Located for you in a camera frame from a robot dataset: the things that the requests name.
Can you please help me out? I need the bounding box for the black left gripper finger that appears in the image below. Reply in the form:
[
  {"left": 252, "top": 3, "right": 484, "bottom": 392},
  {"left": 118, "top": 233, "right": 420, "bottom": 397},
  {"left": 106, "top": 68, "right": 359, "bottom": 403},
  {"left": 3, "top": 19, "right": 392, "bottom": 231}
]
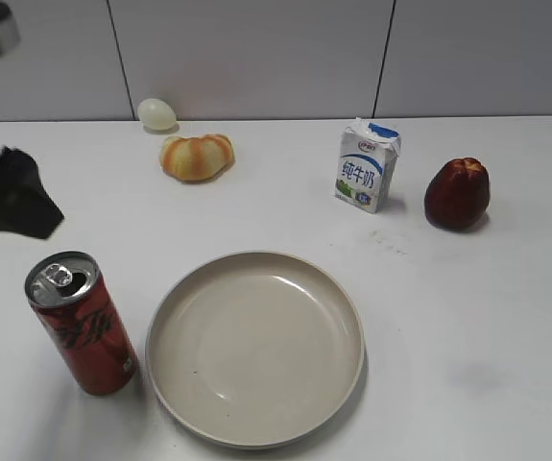
[{"left": 0, "top": 147, "right": 64, "bottom": 240}]

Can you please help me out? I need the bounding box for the red cola can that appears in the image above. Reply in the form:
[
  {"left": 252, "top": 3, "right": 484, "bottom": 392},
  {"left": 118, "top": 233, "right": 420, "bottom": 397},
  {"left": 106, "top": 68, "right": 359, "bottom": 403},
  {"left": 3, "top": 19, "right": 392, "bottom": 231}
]
[{"left": 24, "top": 251, "right": 138, "bottom": 396}]

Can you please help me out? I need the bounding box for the beige round plate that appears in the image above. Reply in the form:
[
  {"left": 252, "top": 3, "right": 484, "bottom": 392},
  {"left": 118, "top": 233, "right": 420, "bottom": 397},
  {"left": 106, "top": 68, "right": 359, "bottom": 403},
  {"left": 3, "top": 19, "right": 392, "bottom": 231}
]
[{"left": 145, "top": 251, "right": 366, "bottom": 450}]

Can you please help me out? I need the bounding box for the pale white egg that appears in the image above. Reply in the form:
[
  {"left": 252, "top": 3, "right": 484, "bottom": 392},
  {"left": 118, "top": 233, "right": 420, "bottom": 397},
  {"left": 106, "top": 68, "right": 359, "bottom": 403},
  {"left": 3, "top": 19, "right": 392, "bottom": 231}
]
[{"left": 137, "top": 98, "right": 177, "bottom": 132}]

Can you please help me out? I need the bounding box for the peeled orange fruit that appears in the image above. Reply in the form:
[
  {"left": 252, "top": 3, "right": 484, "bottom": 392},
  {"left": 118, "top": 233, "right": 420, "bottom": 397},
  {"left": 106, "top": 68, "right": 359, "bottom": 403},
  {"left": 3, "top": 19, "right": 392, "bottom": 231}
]
[{"left": 159, "top": 133, "right": 234, "bottom": 182}]

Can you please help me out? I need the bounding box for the white milk carton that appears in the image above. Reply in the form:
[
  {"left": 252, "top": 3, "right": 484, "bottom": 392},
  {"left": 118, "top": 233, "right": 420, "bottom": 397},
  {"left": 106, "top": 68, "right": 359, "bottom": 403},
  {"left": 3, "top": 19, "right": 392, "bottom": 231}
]
[{"left": 334, "top": 118, "right": 401, "bottom": 214}]

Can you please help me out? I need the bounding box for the dark red wax apple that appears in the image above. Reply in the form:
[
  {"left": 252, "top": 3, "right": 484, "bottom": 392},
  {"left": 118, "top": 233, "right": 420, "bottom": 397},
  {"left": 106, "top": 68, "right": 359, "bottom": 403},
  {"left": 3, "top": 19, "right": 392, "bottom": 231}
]
[{"left": 423, "top": 158, "right": 491, "bottom": 231}]

